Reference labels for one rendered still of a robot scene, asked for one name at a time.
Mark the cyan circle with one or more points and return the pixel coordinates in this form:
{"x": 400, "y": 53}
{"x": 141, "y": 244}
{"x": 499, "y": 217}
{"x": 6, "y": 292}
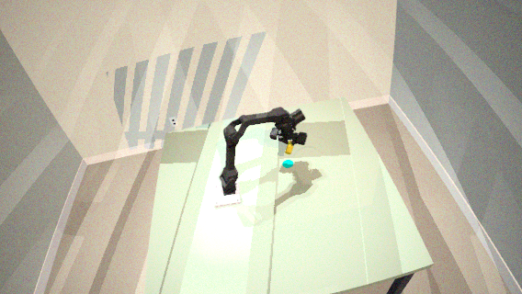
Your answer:
{"x": 288, "y": 163}

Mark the yellow cylinder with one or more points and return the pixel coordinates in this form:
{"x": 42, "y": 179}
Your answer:
{"x": 289, "y": 148}

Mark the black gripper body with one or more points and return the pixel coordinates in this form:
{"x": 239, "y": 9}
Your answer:
{"x": 300, "y": 138}

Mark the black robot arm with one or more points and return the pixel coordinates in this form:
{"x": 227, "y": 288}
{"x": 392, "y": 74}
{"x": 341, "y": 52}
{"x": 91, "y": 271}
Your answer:
{"x": 283, "y": 121}

